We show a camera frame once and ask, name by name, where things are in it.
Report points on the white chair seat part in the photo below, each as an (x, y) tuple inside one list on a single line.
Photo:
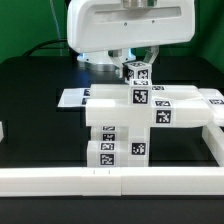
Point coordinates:
[(138, 147)]

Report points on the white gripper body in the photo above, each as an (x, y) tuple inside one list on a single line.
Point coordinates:
[(104, 25)]

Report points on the white chair back frame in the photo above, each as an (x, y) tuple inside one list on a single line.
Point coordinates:
[(181, 106)]

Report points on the white base tag plate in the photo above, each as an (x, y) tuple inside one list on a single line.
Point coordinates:
[(75, 97)]

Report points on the white tagged cube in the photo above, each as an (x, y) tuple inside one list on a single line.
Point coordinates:
[(138, 70), (140, 91)]

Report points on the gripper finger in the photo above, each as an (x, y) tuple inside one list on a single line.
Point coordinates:
[(116, 58), (151, 54)]

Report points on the white front obstacle bar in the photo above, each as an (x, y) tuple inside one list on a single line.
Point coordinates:
[(15, 182)]

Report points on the white right obstacle bar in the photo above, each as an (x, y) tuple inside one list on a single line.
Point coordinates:
[(213, 136)]

